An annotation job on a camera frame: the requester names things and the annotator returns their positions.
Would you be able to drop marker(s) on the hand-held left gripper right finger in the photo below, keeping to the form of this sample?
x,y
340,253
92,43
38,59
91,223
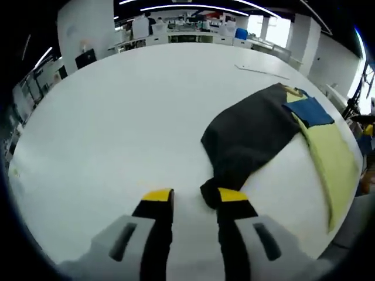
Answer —
x,y
234,234

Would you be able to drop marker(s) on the black tripod stand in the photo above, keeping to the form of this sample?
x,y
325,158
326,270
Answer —
x,y
353,102

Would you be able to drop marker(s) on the white tall cabinet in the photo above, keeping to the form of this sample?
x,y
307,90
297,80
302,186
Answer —
x,y
140,27

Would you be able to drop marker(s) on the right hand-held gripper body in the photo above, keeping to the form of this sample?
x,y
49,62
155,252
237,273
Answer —
x,y
373,106

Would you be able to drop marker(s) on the black office chair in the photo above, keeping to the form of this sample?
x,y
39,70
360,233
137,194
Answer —
x,y
85,58

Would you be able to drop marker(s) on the yellow black blue garment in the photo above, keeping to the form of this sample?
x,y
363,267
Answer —
x,y
249,137

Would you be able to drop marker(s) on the blue storage bin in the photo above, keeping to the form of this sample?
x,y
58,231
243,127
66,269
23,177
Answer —
x,y
240,33

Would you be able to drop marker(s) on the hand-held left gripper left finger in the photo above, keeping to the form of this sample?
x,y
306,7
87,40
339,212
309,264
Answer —
x,y
155,228

